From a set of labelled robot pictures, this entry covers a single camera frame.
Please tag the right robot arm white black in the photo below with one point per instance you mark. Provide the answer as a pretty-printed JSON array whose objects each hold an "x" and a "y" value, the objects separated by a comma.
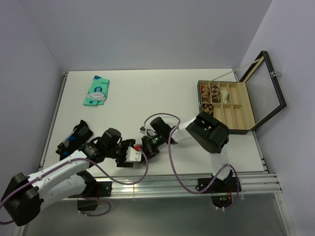
[{"x": 209, "y": 132}]

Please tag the cream yellow sock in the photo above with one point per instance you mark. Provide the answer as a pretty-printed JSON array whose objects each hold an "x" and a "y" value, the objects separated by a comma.
[{"x": 224, "y": 96}]

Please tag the black compartment box with lid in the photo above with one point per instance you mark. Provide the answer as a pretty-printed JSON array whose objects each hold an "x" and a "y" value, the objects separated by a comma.
[{"x": 253, "y": 100}]

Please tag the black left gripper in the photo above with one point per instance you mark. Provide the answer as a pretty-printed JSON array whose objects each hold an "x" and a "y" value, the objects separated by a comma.
[{"x": 122, "y": 162}]

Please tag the black blue sock pair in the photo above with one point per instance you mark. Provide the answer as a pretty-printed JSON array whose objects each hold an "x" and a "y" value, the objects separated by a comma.
[{"x": 79, "y": 135}]

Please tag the aluminium frame rail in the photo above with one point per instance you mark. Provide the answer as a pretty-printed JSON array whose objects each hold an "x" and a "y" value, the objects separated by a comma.
[{"x": 168, "y": 186}]

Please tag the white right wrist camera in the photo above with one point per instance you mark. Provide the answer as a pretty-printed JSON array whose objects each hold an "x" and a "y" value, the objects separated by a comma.
[{"x": 143, "y": 129}]

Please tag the orange brown rolled sock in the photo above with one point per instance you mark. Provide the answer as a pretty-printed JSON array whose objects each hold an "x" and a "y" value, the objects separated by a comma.
[{"x": 205, "y": 94}]

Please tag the brown checkered rolled sock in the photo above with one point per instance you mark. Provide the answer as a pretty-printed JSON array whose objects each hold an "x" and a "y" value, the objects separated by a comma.
[{"x": 215, "y": 94}]

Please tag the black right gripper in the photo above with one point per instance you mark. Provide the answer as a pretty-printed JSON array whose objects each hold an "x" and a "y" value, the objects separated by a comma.
[{"x": 148, "y": 149}]

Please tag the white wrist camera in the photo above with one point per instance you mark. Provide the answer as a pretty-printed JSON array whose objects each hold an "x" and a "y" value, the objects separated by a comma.
[
  {"x": 133, "y": 155},
  {"x": 143, "y": 129}
]

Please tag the teal patterned sock pair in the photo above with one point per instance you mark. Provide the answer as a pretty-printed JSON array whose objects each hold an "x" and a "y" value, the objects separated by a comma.
[{"x": 98, "y": 92}]

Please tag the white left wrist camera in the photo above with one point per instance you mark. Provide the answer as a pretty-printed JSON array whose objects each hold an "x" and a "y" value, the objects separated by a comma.
[{"x": 133, "y": 155}]

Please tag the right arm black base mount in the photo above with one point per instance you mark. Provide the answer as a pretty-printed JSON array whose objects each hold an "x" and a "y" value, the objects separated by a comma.
[{"x": 225, "y": 188}]

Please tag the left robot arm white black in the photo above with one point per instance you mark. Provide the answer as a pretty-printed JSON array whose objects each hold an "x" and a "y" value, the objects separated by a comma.
[{"x": 26, "y": 196}]

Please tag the dark checkered rolled sock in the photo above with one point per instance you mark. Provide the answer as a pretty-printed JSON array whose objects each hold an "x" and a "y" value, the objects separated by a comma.
[{"x": 208, "y": 108}]

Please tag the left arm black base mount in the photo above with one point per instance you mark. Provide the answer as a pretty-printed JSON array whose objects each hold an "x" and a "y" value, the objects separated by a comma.
[{"x": 103, "y": 190}]

